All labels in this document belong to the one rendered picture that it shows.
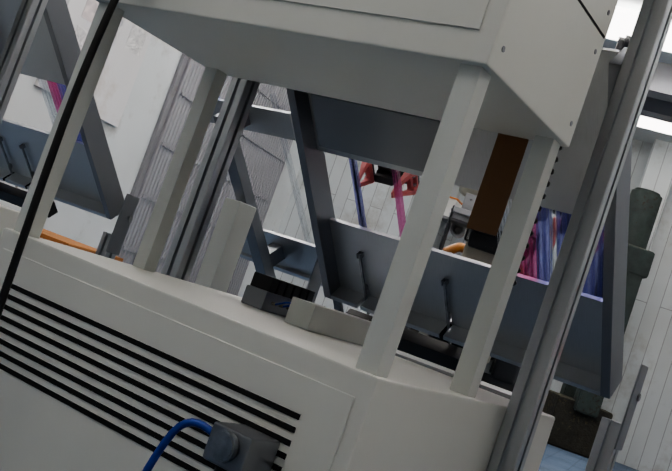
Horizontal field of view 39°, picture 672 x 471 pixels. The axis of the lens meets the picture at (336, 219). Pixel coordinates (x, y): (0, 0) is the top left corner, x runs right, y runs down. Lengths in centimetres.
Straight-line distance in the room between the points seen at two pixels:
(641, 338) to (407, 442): 951
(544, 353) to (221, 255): 110
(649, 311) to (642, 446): 141
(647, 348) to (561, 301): 922
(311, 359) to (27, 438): 47
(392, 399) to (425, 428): 12
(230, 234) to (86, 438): 110
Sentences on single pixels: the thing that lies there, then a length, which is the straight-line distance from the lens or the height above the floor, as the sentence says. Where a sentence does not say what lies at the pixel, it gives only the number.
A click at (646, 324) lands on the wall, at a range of 1068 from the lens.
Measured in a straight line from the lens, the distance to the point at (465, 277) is 198.
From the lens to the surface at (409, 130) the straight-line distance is 180.
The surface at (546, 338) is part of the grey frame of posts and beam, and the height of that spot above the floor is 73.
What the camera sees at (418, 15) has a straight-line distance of 119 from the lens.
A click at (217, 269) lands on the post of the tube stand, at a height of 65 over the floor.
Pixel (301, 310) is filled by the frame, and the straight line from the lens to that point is 157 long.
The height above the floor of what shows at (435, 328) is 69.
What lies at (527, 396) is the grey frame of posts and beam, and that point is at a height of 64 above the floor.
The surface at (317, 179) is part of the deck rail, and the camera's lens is 206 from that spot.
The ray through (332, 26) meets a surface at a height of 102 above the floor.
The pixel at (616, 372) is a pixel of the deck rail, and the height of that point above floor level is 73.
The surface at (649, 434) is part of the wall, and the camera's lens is 1065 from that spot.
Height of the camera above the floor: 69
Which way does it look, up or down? 4 degrees up
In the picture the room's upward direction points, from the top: 19 degrees clockwise
